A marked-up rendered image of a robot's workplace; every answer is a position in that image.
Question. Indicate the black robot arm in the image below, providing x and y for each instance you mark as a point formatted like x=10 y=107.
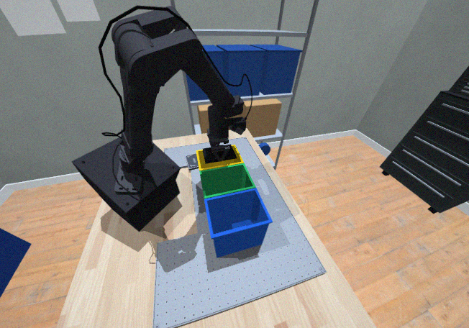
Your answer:
x=152 y=57

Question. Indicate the blue open-top bin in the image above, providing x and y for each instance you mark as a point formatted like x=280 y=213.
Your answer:
x=227 y=213

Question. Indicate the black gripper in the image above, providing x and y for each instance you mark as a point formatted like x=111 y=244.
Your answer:
x=213 y=135

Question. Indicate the green bin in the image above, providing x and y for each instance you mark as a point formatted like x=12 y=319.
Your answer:
x=225 y=180

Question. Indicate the yellow bin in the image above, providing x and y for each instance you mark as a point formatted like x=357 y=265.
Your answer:
x=204 y=166

